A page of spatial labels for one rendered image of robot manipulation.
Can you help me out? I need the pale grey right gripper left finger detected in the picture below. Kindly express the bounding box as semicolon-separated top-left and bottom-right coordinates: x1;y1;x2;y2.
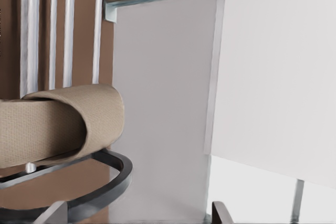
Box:
33;200;69;224

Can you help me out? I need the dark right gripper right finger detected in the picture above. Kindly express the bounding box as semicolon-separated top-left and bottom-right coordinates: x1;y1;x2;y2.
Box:
211;200;235;224

